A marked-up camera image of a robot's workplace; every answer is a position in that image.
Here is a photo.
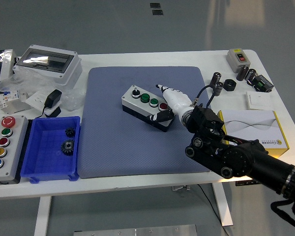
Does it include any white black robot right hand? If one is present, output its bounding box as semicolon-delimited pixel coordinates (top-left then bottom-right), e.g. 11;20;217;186
147;84;194;123

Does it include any grey four-button control box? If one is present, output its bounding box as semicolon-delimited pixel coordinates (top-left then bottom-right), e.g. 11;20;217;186
121;85;177;133

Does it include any grey five-button control box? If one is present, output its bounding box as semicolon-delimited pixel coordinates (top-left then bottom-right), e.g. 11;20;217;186
0;115;30;185

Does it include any black cylindrical capacitor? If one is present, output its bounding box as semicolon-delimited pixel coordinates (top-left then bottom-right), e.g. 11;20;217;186
212;82;224;96
244;68;257;82
209;71;222;89
236;65;249;81

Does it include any black hex nut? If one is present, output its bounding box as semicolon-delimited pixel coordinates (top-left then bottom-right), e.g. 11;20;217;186
223;79;237;92

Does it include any blue-grey mat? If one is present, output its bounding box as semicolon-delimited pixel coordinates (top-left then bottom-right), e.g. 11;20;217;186
77;65;212;179

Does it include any yellow white cardboard box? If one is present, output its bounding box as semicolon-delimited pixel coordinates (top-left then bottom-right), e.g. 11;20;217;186
216;110;290;159

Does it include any black module with green terminal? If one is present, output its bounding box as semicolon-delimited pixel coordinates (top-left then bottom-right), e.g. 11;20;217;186
247;74;274;93

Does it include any black table control panel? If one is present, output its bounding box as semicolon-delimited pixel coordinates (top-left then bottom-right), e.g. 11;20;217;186
235;180;260;187

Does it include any white table leg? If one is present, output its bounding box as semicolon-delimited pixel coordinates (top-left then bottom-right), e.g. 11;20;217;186
211;183;234;227
33;196;52;236

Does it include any large black bevel gear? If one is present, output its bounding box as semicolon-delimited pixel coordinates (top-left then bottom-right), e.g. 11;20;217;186
60;139;76;156

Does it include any black power adapter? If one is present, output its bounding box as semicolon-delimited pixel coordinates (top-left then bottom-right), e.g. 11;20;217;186
35;89;63;118

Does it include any silver metal plate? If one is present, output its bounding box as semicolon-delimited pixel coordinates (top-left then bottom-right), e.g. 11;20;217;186
73;224;198;236

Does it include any blue plastic bin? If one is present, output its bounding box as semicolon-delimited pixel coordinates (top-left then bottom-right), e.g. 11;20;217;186
20;116;81;184

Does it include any clear plastic bag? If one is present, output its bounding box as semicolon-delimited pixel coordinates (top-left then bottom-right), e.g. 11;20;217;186
0;67;86;111

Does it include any white circuit breaker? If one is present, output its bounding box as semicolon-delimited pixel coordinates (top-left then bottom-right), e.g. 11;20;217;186
0;89;31;114

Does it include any small grey two-button switch box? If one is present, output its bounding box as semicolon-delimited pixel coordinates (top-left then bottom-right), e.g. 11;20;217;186
226;48;251;74

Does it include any white wall switch panel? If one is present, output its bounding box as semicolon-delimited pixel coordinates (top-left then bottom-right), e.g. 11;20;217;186
246;90;273;111

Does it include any grey metal bracket under table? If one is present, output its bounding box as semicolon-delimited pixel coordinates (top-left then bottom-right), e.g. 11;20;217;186
171;185;191;192

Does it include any black cable under table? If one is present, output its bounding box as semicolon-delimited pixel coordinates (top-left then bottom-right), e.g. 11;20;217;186
196;184;228;236

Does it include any grey enclosure with clear lid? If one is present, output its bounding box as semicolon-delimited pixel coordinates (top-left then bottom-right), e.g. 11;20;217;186
12;44;83;87

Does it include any white wall socket plate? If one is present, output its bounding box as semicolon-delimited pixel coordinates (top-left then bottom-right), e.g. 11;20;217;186
25;90;61;118

